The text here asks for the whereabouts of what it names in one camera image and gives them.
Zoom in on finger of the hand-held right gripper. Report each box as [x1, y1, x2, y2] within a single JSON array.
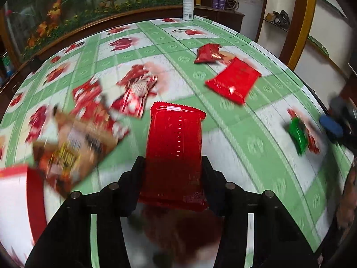
[[319, 113, 357, 153], [328, 93, 357, 118]]

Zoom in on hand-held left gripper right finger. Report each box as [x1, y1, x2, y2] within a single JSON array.
[[201, 156, 318, 268]]

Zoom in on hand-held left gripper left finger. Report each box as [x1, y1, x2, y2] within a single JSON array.
[[25, 156, 146, 268]]

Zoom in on green snack packet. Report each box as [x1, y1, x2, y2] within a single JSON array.
[[287, 116, 311, 156]]

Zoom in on glossy red snack packet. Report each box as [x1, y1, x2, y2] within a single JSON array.
[[139, 101, 210, 212]]

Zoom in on brown snack packet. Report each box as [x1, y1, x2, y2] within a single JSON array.
[[33, 107, 119, 199]]

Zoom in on red white striped snack packet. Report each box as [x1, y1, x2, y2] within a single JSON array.
[[111, 64, 158, 118]]

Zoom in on red snack packet white squares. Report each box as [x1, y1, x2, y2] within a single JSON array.
[[72, 76, 131, 146]]

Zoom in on red gift box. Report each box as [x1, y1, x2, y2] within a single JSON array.
[[0, 164, 48, 259]]

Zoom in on dark red snack packet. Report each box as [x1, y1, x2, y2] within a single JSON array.
[[193, 44, 224, 65]]

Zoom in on fruit print green tablecloth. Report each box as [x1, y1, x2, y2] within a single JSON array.
[[0, 14, 355, 268]]

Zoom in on dark crumpled bag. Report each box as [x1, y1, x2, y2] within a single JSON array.
[[265, 10, 291, 29]]

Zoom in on wooden cabinet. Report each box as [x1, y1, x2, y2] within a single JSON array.
[[201, 0, 246, 34]]

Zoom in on white spray bottle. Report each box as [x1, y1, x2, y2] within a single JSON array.
[[182, 0, 195, 21]]

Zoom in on glass tank with flowers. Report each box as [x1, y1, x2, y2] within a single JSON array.
[[5, 0, 202, 60]]

